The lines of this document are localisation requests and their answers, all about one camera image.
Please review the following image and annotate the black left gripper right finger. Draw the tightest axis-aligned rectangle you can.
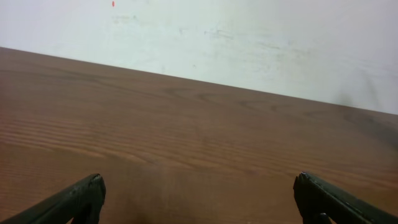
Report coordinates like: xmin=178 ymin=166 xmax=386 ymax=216
xmin=293 ymin=172 xmax=397 ymax=224

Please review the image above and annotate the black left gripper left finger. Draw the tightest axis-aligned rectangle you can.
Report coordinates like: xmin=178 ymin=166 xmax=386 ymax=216
xmin=1 ymin=174 xmax=106 ymax=224

